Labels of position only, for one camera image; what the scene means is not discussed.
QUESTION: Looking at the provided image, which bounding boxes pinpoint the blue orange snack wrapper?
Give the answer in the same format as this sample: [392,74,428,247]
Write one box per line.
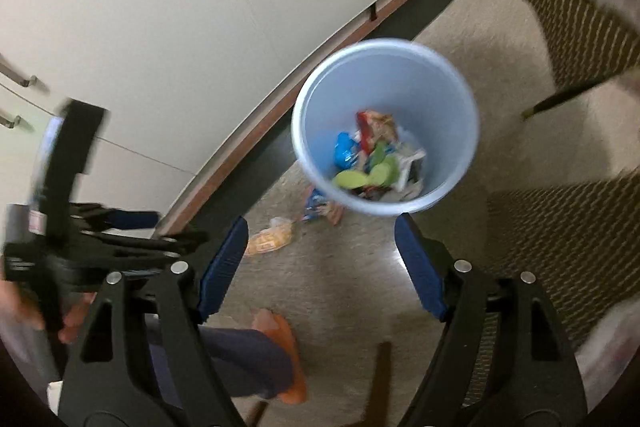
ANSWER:
[305,188,344,226]

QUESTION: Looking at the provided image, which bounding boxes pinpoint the brown dotted undercloth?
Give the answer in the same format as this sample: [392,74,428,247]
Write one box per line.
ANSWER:
[487,0,640,349]

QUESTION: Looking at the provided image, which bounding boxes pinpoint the person's left hand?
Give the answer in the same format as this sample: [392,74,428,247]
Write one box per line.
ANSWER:
[0,281,97,344]

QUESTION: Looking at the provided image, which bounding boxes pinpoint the orange slipper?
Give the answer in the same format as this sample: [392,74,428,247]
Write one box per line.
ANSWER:
[270,314,309,406]

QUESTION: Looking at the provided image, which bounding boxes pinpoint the yellow orange snack wrapper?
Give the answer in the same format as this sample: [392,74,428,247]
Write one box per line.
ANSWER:
[245,217,295,258]

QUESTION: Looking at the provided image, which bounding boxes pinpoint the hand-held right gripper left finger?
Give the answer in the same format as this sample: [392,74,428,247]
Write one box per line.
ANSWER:
[60,216,250,427]

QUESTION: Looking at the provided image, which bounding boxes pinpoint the person's leg purple pants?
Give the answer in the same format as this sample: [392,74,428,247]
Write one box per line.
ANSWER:
[147,326,297,409]

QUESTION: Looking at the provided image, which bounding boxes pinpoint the snack wrappers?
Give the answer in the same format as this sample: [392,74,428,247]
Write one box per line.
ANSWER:
[395,142,429,200]

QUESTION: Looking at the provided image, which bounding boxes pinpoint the light blue plastic bin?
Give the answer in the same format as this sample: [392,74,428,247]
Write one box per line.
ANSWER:
[291,38,482,216]

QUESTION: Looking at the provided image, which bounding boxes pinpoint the brown wooden chair leg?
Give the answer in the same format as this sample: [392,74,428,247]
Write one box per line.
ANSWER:
[367,341,396,424]

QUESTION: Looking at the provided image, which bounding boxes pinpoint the white low cabinet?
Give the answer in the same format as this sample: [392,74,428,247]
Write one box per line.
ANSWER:
[0,0,463,230]

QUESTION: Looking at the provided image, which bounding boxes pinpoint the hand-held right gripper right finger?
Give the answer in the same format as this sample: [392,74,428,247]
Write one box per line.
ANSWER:
[394,213,587,427]

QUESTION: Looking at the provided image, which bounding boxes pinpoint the black table leg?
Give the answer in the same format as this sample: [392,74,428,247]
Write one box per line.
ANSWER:
[521,74,624,122]

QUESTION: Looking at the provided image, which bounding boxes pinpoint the person's foot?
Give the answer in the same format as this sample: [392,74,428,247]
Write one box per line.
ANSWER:
[250,309,289,344]

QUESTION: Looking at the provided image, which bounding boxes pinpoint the red snack bag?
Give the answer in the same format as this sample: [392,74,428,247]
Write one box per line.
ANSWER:
[356,109,397,155]

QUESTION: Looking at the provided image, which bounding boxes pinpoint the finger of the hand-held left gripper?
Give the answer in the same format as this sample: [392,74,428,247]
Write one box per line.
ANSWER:
[95,230,211,259]
[70,202,161,231]

